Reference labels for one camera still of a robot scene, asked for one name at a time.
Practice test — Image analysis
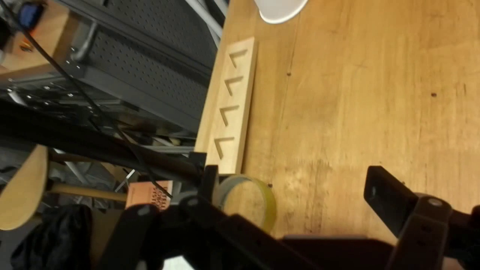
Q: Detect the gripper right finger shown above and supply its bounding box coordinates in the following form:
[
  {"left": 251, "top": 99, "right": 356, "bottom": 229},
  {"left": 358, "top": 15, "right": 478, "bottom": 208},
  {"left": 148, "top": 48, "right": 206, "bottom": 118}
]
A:
[{"left": 364, "top": 166, "right": 480, "bottom": 270}]

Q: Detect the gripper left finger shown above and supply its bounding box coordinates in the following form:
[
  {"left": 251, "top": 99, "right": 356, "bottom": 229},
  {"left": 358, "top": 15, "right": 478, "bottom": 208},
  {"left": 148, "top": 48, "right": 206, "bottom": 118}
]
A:
[{"left": 97, "top": 165, "right": 320, "bottom": 270}]

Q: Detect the roll of clear tape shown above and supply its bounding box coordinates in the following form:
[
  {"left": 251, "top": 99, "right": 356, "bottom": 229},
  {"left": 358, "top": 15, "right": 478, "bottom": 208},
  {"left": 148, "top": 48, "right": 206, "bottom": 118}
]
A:
[{"left": 217, "top": 174, "right": 278, "bottom": 234}]

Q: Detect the orange cardboard box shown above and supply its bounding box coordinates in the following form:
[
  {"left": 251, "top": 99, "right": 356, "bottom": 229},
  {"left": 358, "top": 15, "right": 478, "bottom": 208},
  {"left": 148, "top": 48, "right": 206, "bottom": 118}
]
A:
[{"left": 125, "top": 180, "right": 174, "bottom": 211}]

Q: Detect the wooden board with angled slots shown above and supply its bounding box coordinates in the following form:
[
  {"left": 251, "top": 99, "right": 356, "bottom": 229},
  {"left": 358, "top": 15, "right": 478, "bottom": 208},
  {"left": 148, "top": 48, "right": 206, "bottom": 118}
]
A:
[{"left": 205, "top": 37, "right": 259, "bottom": 175}]

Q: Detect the black bag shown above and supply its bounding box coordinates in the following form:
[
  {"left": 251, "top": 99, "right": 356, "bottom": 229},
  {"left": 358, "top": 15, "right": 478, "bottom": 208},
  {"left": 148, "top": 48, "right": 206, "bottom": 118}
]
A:
[{"left": 10, "top": 204, "right": 94, "bottom": 270}]

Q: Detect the black perforated metal rack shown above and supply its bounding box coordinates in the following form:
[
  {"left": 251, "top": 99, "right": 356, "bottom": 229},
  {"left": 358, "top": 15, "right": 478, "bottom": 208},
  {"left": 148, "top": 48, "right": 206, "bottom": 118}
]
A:
[{"left": 0, "top": 0, "right": 228, "bottom": 134}]

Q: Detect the wooden stool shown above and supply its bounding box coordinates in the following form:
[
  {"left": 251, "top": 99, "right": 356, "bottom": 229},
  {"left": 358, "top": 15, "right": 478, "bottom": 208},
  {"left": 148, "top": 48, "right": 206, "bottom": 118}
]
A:
[{"left": 0, "top": 144, "right": 130, "bottom": 231}]

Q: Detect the white round dish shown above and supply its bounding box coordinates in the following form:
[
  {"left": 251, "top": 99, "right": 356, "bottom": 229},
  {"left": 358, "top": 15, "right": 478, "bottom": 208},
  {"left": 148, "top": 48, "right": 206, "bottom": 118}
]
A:
[{"left": 254, "top": 0, "right": 309, "bottom": 24}]

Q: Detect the wooden side table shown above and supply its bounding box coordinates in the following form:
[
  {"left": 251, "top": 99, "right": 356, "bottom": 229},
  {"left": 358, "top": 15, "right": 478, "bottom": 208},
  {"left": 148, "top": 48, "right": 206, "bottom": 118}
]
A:
[{"left": 0, "top": 0, "right": 81, "bottom": 75}]

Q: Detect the black cable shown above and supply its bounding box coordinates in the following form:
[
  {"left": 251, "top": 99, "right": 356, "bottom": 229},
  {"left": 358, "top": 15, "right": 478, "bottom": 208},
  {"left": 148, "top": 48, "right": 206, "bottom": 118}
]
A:
[{"left": 0, "top": 4, "right": 174, "bottom": 199}]

